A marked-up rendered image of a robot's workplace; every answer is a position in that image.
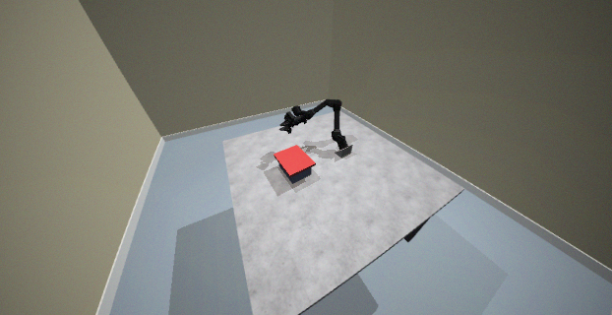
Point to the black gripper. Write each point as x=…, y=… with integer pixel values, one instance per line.
x=289, y=122

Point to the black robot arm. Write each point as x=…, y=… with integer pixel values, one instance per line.
x=336, y=105

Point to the red square lid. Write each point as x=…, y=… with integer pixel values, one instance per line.
x=293, y=160

